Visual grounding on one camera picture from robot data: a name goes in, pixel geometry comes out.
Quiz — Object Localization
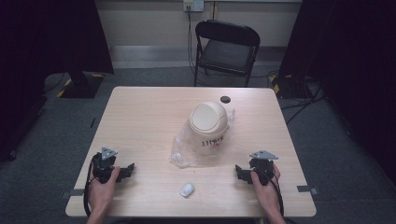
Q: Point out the black socket power cable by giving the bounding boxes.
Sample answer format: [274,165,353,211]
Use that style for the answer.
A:
[186,5,200,77]

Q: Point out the clear plastic bag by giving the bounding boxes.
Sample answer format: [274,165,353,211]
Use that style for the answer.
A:
[169,107,237,169]

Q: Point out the right hand-held gripper black cable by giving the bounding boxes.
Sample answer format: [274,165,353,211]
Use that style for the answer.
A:
[268,176,286,218]

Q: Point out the person's left hand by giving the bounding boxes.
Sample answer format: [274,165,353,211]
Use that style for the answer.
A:
[87,165,121,216]

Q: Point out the hand-held gripper black cable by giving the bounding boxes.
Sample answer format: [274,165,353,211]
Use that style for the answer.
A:
[82,155,97,218]
[268,176,286,218]

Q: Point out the person's right hand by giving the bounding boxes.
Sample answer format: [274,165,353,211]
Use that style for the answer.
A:
[249,163,282,217]

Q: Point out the left hand-held gripper black cable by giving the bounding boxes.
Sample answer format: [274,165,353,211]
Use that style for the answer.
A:
[82,155,97,218]

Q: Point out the white crumpled paper ball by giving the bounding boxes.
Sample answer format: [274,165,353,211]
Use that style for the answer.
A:
[178,182,196,198]

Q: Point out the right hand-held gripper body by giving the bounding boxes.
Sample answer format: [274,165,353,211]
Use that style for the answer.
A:
[247,149,280,187]

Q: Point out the grey tape strip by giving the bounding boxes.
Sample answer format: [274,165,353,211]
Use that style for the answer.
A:
[296,185,319,196]
[60,188,86,201]

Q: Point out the dark curtain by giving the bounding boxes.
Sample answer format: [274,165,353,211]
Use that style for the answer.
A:
[277,0,396,186]
[0,0,115,163]

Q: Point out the cream swing-lid trash bin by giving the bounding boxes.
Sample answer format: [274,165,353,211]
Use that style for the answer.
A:
[188,101,230,157]

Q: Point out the black folding chair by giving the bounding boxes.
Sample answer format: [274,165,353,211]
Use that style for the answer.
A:
[192,19,262,89]

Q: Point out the black stand base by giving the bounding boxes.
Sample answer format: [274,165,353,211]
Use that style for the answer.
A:
[268,74,313,101]
[55,69,106,100]

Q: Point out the white wall socket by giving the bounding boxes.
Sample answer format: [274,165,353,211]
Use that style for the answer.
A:
[182,0,205,13]

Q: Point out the thin black floor cable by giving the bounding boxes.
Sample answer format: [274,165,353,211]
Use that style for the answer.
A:
[42,72,67,95]

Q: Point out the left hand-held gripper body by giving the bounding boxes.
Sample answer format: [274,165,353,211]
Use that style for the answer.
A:
[91,147,126,185]

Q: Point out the black floor cables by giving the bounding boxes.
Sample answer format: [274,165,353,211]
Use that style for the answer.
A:
[279,76,327,125]

